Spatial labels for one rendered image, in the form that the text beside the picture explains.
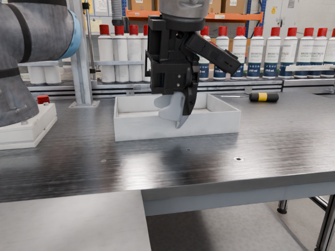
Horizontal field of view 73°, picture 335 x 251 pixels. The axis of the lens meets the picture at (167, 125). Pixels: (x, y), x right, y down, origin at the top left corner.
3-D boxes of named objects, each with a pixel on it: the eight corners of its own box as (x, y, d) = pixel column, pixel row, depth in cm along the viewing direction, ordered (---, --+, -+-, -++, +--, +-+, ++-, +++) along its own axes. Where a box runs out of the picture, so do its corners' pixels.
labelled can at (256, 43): (254, 77, 100) (261, 27, 94) (261, 79, 95) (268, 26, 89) (244, 78, 99) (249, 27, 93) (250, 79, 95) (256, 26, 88)
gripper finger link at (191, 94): (176, 107, 45) (181, 64, 40) (185, 106, 45) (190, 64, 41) (183, 120, 41) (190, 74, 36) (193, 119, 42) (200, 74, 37)
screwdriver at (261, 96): (275, 100, 81) (276, 92, 80) (278, 102, 78) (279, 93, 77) (219, 99, 83) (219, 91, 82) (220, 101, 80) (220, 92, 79)
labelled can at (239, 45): (239, 78, 99) (244, 27, 92) (245, 79, 94) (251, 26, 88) (228, 78, 98) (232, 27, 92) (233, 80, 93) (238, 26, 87)
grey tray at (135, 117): (207, 109, 69) (208, 93, 68) (238, 132, 51) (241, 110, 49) (116, 114, 64) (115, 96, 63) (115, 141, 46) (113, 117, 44)
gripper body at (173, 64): (144, 78, 44) (145, 10, 37) (186, 77, 46) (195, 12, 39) (151, 98, 38) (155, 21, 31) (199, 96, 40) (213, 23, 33)
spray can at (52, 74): (63, 82, 88) (54, 24, 81) (59, 84, 83) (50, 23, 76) (49, 82, 87) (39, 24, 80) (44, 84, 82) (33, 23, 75)
